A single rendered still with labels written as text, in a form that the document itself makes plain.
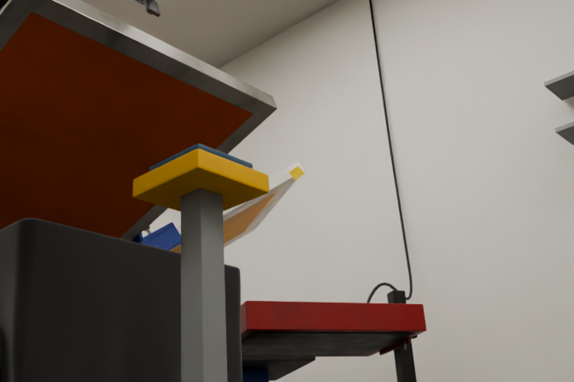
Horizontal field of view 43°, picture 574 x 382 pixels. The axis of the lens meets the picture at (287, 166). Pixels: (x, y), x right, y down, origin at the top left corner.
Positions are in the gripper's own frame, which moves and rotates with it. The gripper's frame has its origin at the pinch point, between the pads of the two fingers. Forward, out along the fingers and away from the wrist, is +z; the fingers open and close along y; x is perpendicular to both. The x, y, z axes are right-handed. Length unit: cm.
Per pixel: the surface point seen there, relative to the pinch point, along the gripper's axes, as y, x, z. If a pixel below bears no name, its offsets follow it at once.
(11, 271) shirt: -23, -24, 53
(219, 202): 8, -13, 58
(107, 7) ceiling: -131, 118, -201
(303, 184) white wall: -104, 202, -89
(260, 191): 12, -9, 58
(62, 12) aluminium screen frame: -4.3, -22.4, 14.9
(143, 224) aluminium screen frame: -47, 27, 17
